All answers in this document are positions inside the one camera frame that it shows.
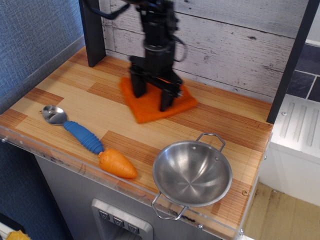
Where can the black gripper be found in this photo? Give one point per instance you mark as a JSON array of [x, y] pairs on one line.
[[156, 68]]

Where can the orange towel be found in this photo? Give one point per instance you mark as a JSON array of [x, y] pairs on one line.
[[147, 107]]

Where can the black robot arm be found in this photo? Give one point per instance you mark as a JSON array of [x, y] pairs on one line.
[[158, 24]]

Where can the orange plastic toy carrot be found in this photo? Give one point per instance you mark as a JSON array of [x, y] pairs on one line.
[[114, 162]]

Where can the silver dispenser panel with buttons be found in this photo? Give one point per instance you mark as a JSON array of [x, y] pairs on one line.
[[115, 224]]

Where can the white ribbed side cabinet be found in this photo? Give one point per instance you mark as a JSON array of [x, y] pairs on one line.
[[292, 159]]

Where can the yellow object at corner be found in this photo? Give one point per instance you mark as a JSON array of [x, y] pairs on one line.
[[17, 235]]

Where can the steel colander bowl with handles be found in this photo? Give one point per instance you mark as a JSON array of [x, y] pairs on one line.
[[191, 173]]

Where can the dark left vertical post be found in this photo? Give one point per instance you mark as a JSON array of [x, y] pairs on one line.
[[93, 34]]

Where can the dark vertical post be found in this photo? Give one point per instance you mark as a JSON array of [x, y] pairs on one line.
[[303, 31], [93, 34]]

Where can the spoon with blue handle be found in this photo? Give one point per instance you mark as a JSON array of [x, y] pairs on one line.
[[56, 116]]

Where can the dark right vertical post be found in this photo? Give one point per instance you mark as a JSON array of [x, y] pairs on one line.
[[303, 31]]

